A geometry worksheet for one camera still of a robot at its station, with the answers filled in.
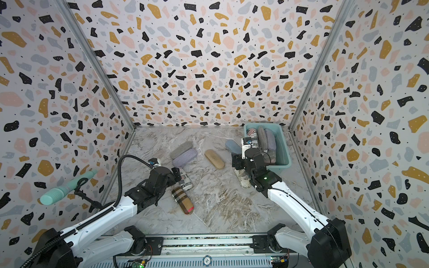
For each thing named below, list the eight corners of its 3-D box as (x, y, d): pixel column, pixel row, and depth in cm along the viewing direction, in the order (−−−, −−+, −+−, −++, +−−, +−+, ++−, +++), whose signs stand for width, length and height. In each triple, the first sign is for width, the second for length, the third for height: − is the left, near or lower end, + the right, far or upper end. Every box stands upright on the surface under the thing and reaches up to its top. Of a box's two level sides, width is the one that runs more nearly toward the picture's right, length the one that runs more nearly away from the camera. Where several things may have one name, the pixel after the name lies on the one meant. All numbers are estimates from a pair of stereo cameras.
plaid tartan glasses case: (187, 216, 84) (186, 214, 81) (170, 194, 91) (169, 191, 89) (196, 208, 86) (195, 206, 84) (179, 187, 93) (178, 184, 91)
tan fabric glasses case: (218, 171, 101) (218, 168, 99) (204, 155, 109) (203, 151, 106) (226, 166, 104) (226, 163, 101) (211, 150, 111) (211, 147, 109)
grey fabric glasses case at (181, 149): (170, 157, 107) (169, 154, 104) (187, 142, 115) (186, 138, 112) (177, 162, 105) (176, 158, 102) (194, 146, 113) (193, 143, 110)
